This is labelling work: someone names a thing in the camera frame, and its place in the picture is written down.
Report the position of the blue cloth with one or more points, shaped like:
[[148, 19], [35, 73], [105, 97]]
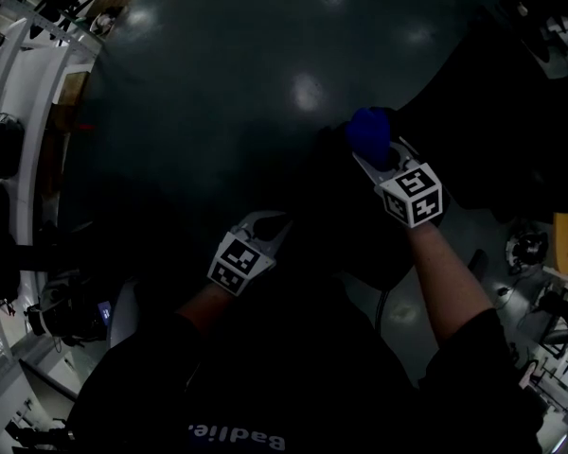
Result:
[[369, 133]]

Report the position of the white metal shelf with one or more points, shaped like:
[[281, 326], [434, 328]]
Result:
[[23, 111]]

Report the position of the large black cover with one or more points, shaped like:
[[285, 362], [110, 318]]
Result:
[[497, 126]]

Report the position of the person's black shirt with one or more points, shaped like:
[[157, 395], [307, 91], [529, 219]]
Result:
[[289, 386]]

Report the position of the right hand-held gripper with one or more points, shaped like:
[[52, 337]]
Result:
[[409, 192]]

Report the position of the person's left forearm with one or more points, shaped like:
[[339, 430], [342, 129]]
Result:
[[203, 303]]

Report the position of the black bag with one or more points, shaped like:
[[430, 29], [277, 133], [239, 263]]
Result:
[[5, 147]]

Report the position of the black and white machine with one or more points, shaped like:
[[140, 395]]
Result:
[[68, 308]]

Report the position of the black office chair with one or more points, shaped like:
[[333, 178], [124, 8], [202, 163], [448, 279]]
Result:
[[355, 234]]

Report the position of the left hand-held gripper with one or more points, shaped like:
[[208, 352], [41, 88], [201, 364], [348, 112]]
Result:
[[239, 263]]

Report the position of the person's right forearm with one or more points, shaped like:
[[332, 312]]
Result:
[[447, 282]]

